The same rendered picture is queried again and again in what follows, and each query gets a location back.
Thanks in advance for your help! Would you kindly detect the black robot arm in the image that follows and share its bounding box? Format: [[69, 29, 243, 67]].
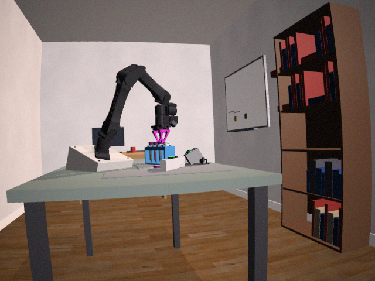
[[94, 64, 178, 160]]

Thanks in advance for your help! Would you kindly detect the blue tube rack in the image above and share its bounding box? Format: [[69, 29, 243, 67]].
[[145, 145, 175, 165]]

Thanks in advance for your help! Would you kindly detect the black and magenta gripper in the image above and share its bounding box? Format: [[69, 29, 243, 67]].
[[151, 115, 171, 144]]

